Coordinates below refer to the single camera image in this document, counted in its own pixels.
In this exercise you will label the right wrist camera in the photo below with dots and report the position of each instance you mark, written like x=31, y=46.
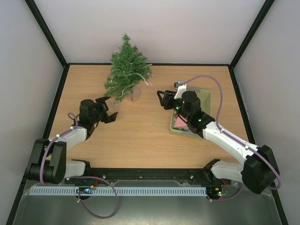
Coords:
x=180, y=87

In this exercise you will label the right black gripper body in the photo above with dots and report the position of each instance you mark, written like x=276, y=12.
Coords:
x=167, y=100

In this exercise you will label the white slotted cable duct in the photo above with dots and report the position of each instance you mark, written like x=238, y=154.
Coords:
x=120, y=191

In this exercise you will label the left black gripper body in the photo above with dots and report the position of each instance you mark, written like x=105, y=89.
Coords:
x=100, y=113

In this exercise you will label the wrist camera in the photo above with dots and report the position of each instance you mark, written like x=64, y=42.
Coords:
x=180, y=87
x=104, y=106

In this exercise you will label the black aluminium front rail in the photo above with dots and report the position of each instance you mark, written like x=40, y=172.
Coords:
x=202, y=176

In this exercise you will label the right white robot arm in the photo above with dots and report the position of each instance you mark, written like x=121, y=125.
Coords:
x=257, y=168

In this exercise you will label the pink fabric triangle ornament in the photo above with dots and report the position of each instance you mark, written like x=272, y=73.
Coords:
x=179, y=123

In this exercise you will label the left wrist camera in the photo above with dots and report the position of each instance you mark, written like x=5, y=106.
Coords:
x=104, y=106

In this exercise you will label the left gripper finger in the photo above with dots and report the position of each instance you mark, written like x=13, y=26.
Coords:
x=110, y=118
x=101, y=100

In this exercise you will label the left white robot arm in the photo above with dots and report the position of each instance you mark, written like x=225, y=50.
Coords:
x=48, y=160

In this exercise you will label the small green christmas tree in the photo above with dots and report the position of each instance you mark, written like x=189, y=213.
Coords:
x=127, y=70

